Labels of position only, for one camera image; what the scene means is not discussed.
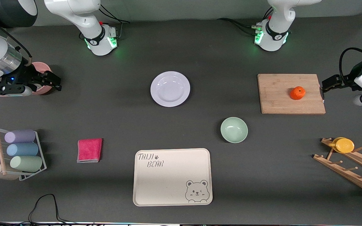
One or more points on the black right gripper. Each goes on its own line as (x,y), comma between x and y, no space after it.
(23,77)

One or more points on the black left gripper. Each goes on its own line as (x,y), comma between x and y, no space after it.
(346,82)

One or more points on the orange fruit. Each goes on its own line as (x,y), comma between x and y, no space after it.
(298,93)

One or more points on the white round plate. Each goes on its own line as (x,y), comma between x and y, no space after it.
(170,89)

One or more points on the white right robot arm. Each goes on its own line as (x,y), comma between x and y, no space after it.
(74,12)

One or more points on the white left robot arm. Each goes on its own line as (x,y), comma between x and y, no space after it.
(278,18)

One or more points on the pink bowl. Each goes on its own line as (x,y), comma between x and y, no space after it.
(41,66)

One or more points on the wooden cutting board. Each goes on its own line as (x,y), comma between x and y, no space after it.
(275,94)

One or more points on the yellow cup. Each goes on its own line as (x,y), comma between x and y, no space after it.
(344,145)

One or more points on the purple cup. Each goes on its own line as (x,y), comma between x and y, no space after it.
(20,136)

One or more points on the blue cup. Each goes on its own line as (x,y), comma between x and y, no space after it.
(22,149)

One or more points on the pink folded cloth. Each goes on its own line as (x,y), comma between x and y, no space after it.
(89,150)

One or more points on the green cup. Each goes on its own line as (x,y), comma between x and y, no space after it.
(26,163)

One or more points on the wooden peg drying rack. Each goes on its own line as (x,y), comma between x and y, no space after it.
(350,171)

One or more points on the pale green bowl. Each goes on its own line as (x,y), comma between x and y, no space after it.
(234,130)

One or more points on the beige bear print tray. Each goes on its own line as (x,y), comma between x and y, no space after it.
(171,179)

